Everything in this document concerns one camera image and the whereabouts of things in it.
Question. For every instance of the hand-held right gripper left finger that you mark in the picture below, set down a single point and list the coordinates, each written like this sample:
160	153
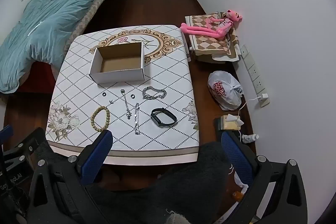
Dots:
95	158

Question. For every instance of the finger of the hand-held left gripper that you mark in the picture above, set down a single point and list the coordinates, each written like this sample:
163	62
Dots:
26	146
6	132

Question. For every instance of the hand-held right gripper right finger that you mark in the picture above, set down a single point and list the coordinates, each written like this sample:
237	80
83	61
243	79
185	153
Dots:
237	158

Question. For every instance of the black smart band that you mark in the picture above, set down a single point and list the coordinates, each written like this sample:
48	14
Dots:
157	121

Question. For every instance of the white cardboard box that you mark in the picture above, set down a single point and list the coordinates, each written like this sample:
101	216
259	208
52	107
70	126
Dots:
118	77

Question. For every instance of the small white bottle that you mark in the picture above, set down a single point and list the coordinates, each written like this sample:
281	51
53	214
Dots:
249	138

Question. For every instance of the tissue pack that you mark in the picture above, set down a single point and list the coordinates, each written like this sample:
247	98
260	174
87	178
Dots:
229	124

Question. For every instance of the small orange object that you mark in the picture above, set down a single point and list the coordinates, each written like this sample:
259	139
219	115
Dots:
238	195

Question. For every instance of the white charger plug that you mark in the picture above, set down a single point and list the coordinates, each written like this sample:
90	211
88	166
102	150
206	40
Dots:
263	97

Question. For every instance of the white plastic bag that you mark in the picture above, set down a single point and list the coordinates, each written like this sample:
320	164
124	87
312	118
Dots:
223	90

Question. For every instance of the white power strip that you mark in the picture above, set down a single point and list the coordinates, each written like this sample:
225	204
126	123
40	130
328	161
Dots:
253	69

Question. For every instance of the white floral printed table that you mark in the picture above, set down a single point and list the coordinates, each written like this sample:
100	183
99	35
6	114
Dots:
168	69

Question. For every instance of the brown checkered cloth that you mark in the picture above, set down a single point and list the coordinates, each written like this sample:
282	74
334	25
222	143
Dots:
212	47

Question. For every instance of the teal quilt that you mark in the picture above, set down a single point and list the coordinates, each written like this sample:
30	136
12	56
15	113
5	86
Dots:
52	19

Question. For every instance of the pink plush toy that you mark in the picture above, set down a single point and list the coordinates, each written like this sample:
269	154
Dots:
199	31

